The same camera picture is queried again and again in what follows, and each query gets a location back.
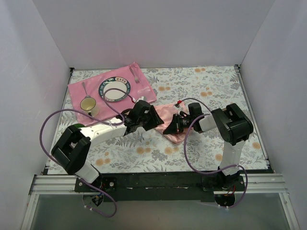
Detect salmon pink satin napkin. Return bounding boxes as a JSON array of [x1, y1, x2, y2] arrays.
[[155, 104, 188, 144]]

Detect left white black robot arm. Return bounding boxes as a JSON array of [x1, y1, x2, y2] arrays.
[[51, 100, 164, 192]]

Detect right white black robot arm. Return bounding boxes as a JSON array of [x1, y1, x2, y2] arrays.
[[163, 103, 254, 191]]

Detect white plate dark rim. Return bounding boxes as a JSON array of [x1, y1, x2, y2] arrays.
[[98, 77, 131, 103]]

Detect silver fork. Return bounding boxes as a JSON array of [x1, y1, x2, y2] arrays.
[[129, 67, 140, 83]]

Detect pink floral placemat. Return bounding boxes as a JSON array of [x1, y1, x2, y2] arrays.
[[68, 62, 157, 120]]

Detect cream enamel mug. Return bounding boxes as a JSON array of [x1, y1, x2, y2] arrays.
[[80, 97, 99, 117]]

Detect silver spoon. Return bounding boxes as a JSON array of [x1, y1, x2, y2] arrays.
[[82, 82, 91, 99]]

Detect green interior floral mug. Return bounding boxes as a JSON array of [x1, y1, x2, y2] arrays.
[[73, 124, 85, 128]]

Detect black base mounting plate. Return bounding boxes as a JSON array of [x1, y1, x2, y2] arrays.
[[74, 172, 247, 207]]

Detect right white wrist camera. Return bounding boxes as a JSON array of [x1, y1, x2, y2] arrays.
[[174, 104, 185, 117]]

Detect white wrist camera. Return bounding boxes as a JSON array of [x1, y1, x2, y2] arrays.
[[136, 96, 146, 102], [174, 104, 185, 117]]

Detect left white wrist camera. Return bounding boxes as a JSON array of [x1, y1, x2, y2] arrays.
[[136, 96, 146, 102]]

